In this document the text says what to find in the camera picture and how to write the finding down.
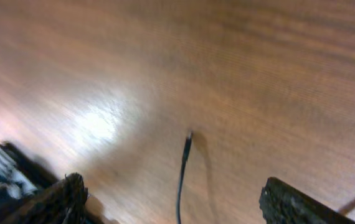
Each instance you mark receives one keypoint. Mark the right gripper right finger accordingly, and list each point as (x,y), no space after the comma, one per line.
(281,203)

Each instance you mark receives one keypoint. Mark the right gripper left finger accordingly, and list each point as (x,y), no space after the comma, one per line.
(62,202)

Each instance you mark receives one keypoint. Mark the black smartphone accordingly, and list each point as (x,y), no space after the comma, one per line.
(20,176)

